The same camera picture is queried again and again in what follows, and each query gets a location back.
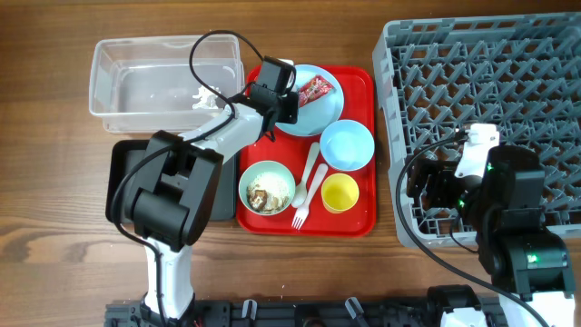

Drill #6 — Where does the red snack wrapper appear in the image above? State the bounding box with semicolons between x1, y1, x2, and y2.
298;74;334;107

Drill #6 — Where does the light blue plate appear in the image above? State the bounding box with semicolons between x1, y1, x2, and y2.
276;64;344;137

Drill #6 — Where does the white napkin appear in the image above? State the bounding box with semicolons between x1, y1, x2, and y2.
192;85;220;110

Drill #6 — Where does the light blue bowl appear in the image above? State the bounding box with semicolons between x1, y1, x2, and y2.
320;120;375;172

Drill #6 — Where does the light green bowl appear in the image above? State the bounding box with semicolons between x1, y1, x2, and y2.
238;161;296;216

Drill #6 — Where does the food scraps rice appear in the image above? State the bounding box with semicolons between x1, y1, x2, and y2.
246;173;291;214

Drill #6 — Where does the yellow plastic cup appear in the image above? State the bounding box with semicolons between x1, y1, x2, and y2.
321;173;359;213

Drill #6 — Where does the white plastic fork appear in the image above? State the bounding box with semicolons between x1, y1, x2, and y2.
291;163;329;230

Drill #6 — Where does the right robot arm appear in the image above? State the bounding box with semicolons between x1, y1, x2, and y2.
412;145;576;326

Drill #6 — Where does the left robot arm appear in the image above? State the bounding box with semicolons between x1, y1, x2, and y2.
106;83;300;326

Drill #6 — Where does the grey dishwasher rack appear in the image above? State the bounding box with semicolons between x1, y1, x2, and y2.
372;12;580;239

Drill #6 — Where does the clear plastic waste bin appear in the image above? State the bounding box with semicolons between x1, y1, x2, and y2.
89;35;245;134

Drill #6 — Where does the red serving tray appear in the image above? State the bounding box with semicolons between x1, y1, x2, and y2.
237;65;377;237

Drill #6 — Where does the white plastic spoon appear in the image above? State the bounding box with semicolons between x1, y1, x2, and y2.
291;142;320;208

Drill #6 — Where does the black plastic tray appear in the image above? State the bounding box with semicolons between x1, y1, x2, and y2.
105;139;240;223

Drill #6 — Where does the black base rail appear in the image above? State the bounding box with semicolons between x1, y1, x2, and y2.
103;284;507;327

